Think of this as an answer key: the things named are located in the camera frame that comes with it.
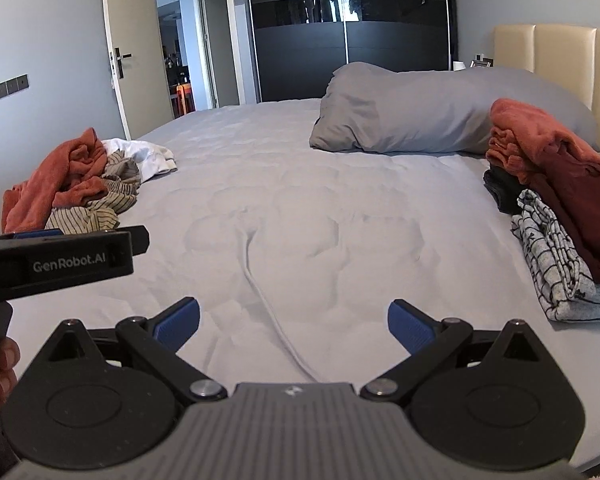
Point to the white garment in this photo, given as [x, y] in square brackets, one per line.
[145, 157]

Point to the beige striped garment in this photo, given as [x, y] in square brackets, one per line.
[105, 200]

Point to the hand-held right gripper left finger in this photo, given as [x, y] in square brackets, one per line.
[178, 326]

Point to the black garment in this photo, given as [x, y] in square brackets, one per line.
[502, 192]

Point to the orange fleece garment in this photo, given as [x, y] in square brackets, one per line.
[540, 130]

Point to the orange chair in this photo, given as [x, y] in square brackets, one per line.
[182, 100]

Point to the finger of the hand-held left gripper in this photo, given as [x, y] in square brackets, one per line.
[37, 233]
[139, 241]

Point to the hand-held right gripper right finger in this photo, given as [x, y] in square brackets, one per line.
[410, 329]

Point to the white door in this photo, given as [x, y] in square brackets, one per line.
[135, 35]

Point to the grey checked garment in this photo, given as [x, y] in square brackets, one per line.
[555, 255]

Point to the maroon garment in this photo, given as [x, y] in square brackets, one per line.
[585, 210]

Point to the bed with grey sheet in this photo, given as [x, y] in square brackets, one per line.
[305, 210]

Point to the cream padded headboard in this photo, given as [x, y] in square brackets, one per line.
[570, 55]

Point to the grey wall switch strip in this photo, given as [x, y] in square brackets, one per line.
[2, 91]

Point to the person's left hand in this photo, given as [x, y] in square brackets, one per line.
[5, 365]

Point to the crumpled orange garment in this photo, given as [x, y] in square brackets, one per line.
[45, 185]

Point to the grey pillow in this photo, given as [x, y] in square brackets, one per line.
[430, 110]

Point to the black sliding wardrobe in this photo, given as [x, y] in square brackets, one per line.
[350, 30]

